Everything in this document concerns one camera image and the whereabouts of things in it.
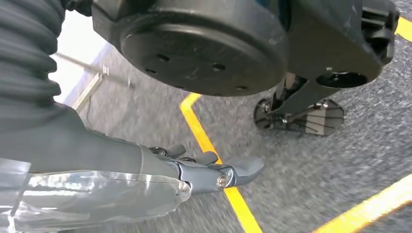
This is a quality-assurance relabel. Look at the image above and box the black caster wheel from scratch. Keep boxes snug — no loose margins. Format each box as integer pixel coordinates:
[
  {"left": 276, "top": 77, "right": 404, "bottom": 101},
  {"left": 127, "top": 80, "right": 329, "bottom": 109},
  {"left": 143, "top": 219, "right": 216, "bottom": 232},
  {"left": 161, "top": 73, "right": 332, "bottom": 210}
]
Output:
[{"left": 253, "top": 98, "right": 345, "bottom": 136}]

